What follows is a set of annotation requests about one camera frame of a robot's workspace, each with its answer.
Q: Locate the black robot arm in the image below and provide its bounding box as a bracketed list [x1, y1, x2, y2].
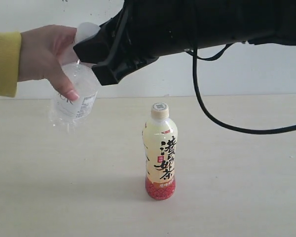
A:
[74, 0, 296, 85]

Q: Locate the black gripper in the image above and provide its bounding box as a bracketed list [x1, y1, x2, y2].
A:
[73, 0, 198, 86]

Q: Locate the milk tea bottle cream cap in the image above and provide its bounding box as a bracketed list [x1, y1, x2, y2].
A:
[142, 102, 178, 200]

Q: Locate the black cable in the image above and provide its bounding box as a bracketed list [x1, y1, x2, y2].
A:
[184, 0, 296, 135]

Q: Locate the bare open human hand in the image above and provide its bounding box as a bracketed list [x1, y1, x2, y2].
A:
[18, 25, 79, 101]

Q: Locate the yellow sleeved forearm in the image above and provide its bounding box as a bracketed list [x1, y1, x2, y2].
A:
[0, 32, 22, 98]

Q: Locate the small clear bottle white cap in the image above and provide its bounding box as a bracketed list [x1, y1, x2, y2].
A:
[48, 22, 100, 134]

